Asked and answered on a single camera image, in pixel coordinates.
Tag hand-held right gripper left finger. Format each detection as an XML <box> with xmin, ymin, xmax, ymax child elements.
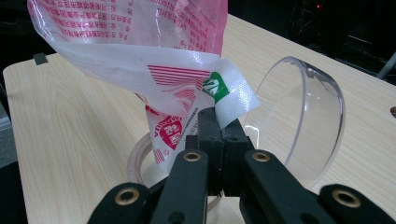
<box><xmin>185</xmin><ymin>106</ymin><xmax>225</xmax><ymax>198</ymax></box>

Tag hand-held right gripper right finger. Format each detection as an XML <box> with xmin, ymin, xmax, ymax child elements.
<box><xmin>222</xmin><ymin>118</ymin><xmax>255</xmax><ymax>198</ymax></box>

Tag clear jar with hinged lid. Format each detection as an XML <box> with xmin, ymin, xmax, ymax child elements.
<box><xmin>126</xmin><ymin>55</ymin><xmax>347</xmax><ymax>216</ymax></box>

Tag pink and white plastic bag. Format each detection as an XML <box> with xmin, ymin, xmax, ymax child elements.
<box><xmin>27</xmin><ymin>0</ymin><xmax>262</xmax><ymax>175</ymax></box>

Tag dark equipment with red light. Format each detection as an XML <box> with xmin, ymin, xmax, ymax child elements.
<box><xmin>279</xmin><ymin>0</ymin><xmax>396</xmax><ymax>63</ymax></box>

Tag white desk leg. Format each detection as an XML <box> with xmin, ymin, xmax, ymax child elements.
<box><xmin>375</xmin><ymin>50</ymin><xmax>396</xmax><ymax>79</ymax></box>

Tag grey tape strip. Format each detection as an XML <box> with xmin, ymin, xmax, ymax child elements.
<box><xmin>32</xmin><ymin>52</ymin><xmax>49</xmax><ymax>66</ymax></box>

